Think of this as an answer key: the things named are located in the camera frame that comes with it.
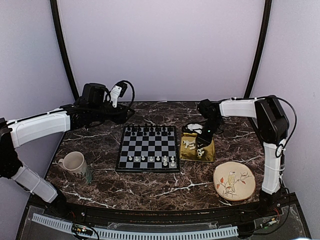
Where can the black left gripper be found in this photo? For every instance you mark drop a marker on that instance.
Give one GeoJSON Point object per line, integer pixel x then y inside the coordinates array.
{"type": "Point", "coordinates": [120, 117]}

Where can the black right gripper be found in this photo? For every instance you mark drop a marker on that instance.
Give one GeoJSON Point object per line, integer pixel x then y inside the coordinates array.
{"type": "Point", "coordinates": [205, 140]}

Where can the black grey chess board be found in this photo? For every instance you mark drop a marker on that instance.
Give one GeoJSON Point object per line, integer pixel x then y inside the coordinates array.
{"type": "Point", "coordinates": [148, 141]}

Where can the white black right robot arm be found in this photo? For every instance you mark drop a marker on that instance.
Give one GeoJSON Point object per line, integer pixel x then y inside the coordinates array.
{"type": "Point", "coordinates": [272, 128]}

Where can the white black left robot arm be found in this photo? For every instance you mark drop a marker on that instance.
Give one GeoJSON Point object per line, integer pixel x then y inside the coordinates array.
{"type": "Point", "coordinates": [18, 132]}

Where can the pile of white chess pieces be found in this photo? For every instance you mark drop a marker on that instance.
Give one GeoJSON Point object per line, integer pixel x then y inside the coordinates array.
{"type": "Point", "coordinates": [191, 145]}

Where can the gold metal tray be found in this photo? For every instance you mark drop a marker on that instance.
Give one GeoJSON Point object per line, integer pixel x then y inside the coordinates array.
{"type": "Point", "coordinates": [191, 155]}

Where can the beige ceramic mug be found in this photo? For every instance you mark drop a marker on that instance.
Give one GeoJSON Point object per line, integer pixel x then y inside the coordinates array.
{"type": "Point", "coordinates": [75, 164]}

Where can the beige bird painted plate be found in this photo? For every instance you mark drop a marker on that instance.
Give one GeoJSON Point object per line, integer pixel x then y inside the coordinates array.
{"type": "Point", "coordinates": [234, 181]}

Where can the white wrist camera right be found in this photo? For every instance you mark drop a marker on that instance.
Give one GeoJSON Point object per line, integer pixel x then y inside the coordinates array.
{"type": "Point", "coordinates": [192, 128]}

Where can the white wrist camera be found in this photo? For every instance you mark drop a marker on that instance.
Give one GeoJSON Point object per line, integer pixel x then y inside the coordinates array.
{"type": "Point", "coordinates": [192, 128]}
{"type": "Point", "coordinates": [117, 92]}

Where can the left black frame post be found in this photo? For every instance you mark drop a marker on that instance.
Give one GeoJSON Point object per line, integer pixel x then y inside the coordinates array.
{"type": "Point", "coordinates": [62, 48]}

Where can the black frame post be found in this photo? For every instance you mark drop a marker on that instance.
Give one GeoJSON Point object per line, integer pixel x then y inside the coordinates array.
{"type": "Point", "coordinates": [62, 48]}
{"type": "Point", "coordinates": [259, 48]}

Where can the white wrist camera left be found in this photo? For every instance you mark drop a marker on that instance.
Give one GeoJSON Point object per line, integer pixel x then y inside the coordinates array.
{"type": "Point", "coordinates": [117, 92]}

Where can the right black frame post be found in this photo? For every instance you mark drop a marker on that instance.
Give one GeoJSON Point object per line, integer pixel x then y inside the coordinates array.
{"type": "Point", "coordinates": [259, 48]}

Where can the white slotted cable duct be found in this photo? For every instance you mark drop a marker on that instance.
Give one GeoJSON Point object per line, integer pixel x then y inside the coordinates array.
{"type": "Point", "coordinates": [126, 231]}

